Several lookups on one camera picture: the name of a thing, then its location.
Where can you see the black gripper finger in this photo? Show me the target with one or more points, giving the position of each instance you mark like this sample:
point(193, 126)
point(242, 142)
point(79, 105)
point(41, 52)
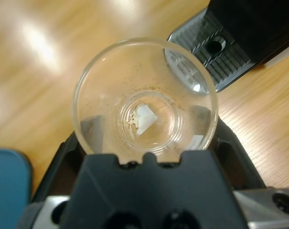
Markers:
point(235, 162)
point(63, 167)

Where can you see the white capsule coffee machine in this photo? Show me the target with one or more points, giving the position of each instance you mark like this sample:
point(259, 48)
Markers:
point(230, 59)

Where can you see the clear drinking glass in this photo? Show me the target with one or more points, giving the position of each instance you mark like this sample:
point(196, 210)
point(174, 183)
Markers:
point(147, 124)

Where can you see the teal plastic tray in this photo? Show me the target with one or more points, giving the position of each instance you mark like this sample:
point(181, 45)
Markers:
point(8, 186)

